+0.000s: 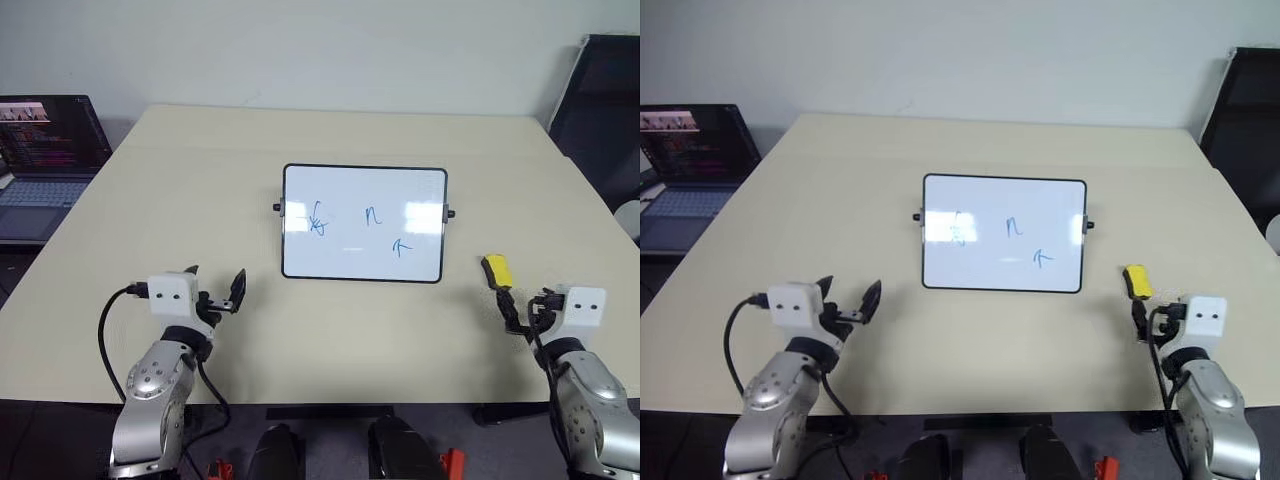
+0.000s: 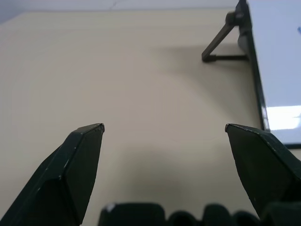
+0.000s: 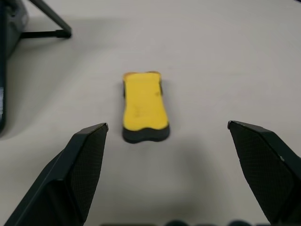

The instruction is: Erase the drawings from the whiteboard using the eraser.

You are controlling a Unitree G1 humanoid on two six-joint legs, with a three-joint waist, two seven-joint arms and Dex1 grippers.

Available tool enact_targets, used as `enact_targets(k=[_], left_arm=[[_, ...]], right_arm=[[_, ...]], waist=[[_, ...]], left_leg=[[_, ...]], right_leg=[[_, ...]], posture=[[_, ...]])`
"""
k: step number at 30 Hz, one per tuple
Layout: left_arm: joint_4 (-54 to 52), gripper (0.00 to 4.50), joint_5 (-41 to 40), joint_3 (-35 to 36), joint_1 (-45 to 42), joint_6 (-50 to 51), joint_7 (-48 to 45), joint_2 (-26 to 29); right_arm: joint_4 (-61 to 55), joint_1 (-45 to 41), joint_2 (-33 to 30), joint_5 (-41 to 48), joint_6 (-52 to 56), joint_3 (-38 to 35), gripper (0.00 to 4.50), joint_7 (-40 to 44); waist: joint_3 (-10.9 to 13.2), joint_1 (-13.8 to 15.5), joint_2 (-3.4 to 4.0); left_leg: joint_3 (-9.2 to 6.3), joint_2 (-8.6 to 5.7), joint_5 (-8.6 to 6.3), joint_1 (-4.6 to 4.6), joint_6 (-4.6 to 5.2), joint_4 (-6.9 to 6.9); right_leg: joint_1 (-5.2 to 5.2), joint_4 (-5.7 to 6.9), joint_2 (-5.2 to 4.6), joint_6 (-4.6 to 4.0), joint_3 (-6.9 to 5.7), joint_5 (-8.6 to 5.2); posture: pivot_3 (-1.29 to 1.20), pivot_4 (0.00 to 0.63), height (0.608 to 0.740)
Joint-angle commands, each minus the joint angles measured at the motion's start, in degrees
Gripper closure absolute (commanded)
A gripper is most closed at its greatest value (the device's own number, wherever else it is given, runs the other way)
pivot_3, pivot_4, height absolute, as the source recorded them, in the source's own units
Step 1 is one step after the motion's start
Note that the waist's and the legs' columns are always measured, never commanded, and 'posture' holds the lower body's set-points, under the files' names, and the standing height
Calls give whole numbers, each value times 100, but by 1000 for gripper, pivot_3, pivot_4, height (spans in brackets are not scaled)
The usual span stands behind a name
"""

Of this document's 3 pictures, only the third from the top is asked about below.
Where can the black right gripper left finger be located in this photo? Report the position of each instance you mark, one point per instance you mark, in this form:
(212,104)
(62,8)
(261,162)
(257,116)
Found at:
(70,174)

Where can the yellow and black eraser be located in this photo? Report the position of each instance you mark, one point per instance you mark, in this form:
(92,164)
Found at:
(144,106)

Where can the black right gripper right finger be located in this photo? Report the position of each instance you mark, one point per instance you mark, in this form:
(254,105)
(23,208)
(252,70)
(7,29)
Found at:
(263,169)

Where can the black tripod stand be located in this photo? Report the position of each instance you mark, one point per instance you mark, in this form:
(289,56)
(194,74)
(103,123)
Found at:
(50,27)

